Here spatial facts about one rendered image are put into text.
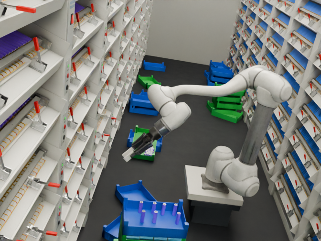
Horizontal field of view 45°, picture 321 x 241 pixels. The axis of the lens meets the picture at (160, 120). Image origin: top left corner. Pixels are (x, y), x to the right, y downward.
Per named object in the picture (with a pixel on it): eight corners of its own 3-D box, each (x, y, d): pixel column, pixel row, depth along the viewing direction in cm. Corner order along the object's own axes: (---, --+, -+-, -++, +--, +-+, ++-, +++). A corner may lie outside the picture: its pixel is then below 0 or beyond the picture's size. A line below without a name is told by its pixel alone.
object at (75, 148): (90, 134, 214) (101, 114, 209) (58, 199, 158) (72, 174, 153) (56, 117, 211) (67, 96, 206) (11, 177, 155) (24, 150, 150)
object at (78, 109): (93, 102, 206) (104, 80, 201) (60, 158, 151) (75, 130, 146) (58, 83, 203) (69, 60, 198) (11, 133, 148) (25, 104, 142)
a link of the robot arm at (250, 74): (234, 69, 229) (250, 76, 219) (257, 57, 235) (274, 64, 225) (236, 88, 236) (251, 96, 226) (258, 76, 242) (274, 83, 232)
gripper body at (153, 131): (164, 138, 211) (150, 149, 211) (159, 132, 218) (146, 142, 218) (156, 129, 207) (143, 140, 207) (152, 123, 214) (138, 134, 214)
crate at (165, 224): (180, 212, 202) (182, 199, 199) (186, 238, 184) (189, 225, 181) (122, 207, 198) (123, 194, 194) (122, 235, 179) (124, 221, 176)
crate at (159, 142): (161, 142, 360) (163, 134, 356) (160, 152, 341) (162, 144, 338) (129, 136, 359) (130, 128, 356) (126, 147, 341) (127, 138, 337)
